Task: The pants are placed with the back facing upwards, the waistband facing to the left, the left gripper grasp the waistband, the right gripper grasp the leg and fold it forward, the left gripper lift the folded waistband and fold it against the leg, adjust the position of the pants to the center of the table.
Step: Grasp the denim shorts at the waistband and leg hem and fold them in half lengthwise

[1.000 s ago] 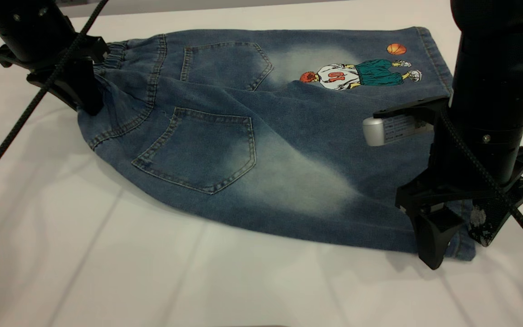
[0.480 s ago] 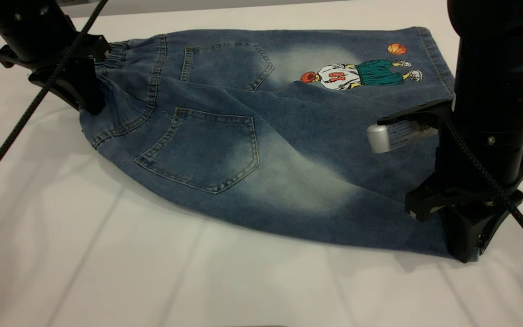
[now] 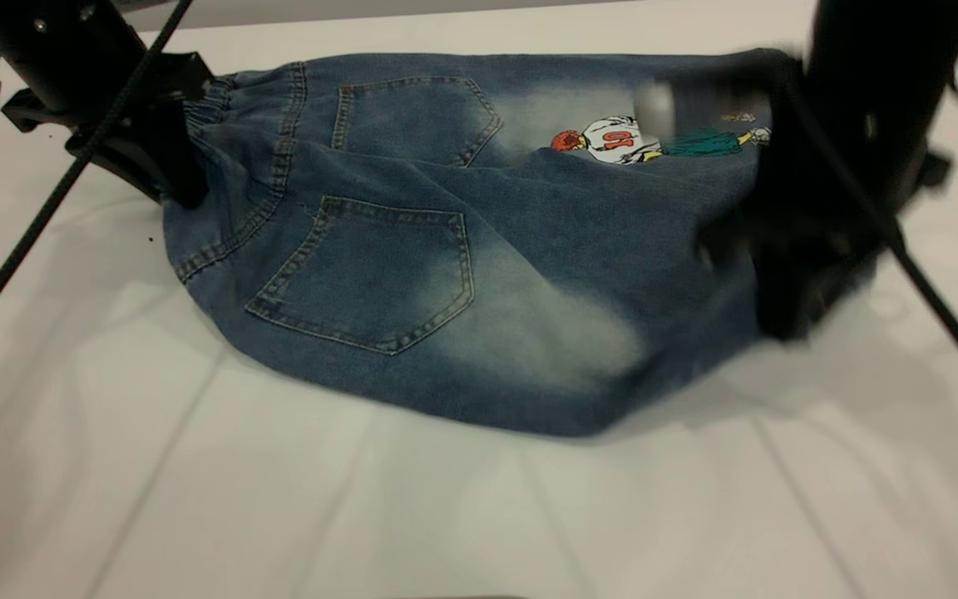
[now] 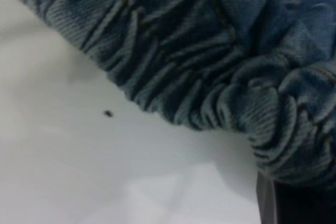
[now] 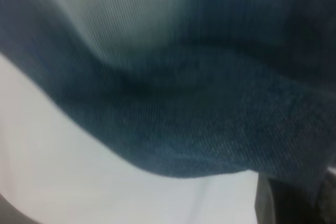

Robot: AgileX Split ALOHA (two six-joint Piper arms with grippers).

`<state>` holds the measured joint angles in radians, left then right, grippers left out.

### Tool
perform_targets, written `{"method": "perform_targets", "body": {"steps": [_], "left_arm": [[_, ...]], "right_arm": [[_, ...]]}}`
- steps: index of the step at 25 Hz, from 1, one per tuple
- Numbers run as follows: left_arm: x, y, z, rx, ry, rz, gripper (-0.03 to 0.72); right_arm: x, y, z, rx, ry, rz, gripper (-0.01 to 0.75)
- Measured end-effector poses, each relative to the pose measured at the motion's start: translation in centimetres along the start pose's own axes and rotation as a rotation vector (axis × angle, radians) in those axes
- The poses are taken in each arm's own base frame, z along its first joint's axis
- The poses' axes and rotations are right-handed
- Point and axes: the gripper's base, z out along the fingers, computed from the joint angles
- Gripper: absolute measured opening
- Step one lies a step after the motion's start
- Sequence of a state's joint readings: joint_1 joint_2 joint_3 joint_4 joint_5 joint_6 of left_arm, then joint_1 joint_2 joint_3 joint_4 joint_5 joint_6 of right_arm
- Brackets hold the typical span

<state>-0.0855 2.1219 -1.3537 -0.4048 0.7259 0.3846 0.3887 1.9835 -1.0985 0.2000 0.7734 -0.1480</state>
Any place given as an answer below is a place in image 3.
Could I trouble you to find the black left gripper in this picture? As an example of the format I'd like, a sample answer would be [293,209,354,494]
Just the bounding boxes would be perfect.
[1,50,215,210]

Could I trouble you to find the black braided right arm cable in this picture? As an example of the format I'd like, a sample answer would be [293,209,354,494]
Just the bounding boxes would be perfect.
[774,54,958,421]

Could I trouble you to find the blue denim shorts with print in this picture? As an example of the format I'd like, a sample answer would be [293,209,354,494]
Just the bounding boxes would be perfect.
[161,50,804,438]

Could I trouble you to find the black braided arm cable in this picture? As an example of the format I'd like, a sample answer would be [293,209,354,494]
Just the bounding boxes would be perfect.
[774,54,958,421]
[0,0,195,371]

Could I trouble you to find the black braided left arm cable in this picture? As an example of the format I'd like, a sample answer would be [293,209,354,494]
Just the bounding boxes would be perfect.
[0,0,195,371]

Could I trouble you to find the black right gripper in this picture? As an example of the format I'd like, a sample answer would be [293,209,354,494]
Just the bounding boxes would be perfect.
[695,141,956,344]

